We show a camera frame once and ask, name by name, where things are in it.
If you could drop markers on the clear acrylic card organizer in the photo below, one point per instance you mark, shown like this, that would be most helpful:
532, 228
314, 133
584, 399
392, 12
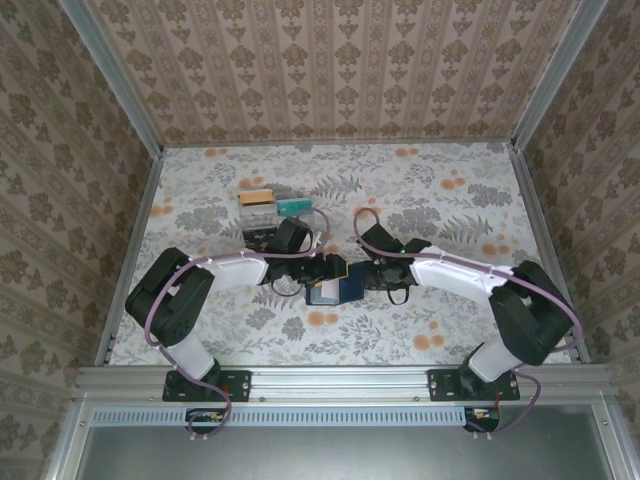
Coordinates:
257, 217

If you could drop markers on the black controller board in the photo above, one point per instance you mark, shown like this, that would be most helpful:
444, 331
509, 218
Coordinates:
200, 419
487, 417

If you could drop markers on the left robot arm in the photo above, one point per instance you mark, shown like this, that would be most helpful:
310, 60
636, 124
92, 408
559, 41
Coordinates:
175, 310

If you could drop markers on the blue card holder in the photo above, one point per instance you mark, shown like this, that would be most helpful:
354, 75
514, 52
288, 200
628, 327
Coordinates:
350, 287

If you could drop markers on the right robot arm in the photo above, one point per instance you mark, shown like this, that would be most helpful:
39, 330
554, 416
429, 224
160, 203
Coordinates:
530, 320

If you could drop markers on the aluminium side rail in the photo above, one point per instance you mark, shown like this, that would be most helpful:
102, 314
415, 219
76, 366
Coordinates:
145, 200
533, 200

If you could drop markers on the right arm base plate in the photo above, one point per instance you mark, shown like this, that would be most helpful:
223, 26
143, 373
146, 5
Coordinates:
442, 385

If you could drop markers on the black card white print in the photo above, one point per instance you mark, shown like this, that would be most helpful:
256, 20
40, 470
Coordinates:
260, 233

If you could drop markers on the aluminium frame leg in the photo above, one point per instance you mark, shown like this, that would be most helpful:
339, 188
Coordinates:
614, 445
65, 445

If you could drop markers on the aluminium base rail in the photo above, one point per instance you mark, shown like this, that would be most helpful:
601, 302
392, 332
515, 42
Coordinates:
340, 382

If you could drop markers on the orange card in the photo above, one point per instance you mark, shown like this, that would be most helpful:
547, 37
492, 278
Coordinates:
256, 197

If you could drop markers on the teal card deck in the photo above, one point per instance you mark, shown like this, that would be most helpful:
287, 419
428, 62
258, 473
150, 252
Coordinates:
295, 206

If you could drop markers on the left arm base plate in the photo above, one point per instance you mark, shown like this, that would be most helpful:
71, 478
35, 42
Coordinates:
240, 385

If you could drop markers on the aluminium frame post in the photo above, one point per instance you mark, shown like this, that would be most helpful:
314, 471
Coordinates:
555, 75
116, 80

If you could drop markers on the grey metal sheet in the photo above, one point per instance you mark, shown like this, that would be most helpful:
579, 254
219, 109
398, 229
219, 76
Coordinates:
340, 455

